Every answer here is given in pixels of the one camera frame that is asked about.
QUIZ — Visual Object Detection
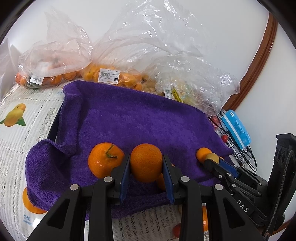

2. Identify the purple towel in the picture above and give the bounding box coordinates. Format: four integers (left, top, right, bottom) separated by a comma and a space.
25, 81, 233, 210

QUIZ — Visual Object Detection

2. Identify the clear bag of yellow fruit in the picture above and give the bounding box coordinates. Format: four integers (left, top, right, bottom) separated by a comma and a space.
144, 54, 240, 116

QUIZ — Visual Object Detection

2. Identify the large orange mandarin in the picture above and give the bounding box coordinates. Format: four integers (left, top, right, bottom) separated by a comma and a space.
88, 143, 125, 179

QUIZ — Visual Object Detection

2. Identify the small orange kumquat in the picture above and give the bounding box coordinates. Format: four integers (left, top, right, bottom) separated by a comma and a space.
157, 173, 166, 190

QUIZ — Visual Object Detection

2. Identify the black cable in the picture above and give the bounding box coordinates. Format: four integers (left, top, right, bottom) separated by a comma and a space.
209, 108, 258, 172

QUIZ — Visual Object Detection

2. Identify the red cherry tomato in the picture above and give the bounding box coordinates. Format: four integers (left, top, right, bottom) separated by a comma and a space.
221, 135, 228, 143

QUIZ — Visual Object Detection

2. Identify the brown-green round fruit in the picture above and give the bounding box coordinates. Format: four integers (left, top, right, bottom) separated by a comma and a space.
205, 153, 220, 164

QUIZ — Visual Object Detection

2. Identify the clear bag of mandarins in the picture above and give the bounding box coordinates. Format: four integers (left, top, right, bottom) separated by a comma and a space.
15, 9, 93, 89

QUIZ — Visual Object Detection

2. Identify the clear bag of kumquats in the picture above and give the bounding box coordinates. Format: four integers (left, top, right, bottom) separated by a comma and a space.
81, 1, 211, 89

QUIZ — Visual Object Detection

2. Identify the blue tissue pack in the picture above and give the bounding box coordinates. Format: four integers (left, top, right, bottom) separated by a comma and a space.
221, 109, 251, 150

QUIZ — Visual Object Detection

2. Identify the round orange mandarin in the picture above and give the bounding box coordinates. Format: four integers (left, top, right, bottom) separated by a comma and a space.
130, 144, 163, 183

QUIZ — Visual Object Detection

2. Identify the brown wooden door frame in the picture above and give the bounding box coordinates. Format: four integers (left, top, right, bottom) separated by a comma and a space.
223, 13, 278, 110

